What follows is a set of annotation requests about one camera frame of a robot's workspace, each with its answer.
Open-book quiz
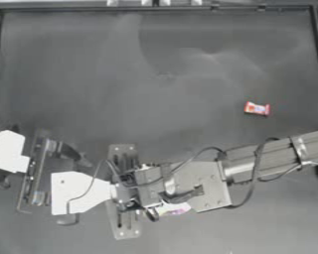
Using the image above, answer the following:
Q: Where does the clear bag with pink zip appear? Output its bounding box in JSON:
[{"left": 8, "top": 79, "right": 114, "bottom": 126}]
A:
[{"left": 159, "top": 201, "right": 193, "bottom": 218}]

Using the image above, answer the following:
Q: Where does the red candy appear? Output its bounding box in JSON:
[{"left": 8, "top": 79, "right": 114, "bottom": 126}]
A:
[{"left": 242, "top": 100, "right": 272, "bottom": 117}]

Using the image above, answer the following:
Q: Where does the black camera cable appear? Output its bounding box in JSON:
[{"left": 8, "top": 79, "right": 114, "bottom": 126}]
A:
[{"left": 67, "top": 147, "right": 228, "bottom": 216}]

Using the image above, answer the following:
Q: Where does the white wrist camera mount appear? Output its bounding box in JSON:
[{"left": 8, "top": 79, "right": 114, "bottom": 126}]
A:
[
  {"left": 50, "top": 171, "right": 118, "bottom": 216},
  {"left": 0, "top": 129, "right": 32, "bottom": 175}
]

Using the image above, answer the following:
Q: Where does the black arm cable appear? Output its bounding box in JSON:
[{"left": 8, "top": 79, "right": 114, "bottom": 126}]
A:
[{"left": 228, "top": 136, "right": 309, "bottom": 209}]

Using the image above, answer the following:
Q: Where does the black table frame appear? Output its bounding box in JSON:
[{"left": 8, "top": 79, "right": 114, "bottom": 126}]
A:
[{"left": 0, "top": 0, "right": 318, "bottom": 133}]

